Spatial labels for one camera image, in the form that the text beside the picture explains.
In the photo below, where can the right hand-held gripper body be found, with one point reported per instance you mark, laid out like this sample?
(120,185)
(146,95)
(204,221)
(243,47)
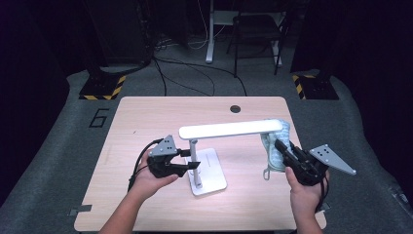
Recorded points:
(311,165)

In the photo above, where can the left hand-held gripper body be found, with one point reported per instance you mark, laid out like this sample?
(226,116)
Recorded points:
(162,152)

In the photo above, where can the light blue cloth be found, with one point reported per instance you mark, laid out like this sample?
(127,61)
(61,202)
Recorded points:
(274,156)

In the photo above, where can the white desk lamp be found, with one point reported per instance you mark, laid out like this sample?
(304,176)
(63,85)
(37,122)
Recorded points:
(227,129)

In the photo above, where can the person's left hand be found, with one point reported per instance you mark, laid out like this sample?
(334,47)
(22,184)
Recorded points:
(152,182)

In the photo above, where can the person's right hand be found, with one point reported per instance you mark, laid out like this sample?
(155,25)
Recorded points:
(305,198)

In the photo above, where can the grey tape strip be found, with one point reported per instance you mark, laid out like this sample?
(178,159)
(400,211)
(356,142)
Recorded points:
(326,206)
(81,209)

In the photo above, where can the black round table grommet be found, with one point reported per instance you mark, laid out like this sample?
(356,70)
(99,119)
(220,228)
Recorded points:
(235,109)

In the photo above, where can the black stand with striped base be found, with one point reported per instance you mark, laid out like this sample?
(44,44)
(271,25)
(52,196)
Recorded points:
(316,87)
(104,85)

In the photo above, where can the black chair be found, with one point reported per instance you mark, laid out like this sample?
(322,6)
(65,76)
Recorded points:
(256,29)

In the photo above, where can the black cabinet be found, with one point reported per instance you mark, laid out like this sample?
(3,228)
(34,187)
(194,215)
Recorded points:
(120,32)

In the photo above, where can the white desk frame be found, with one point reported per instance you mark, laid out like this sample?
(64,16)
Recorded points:
(210,35)

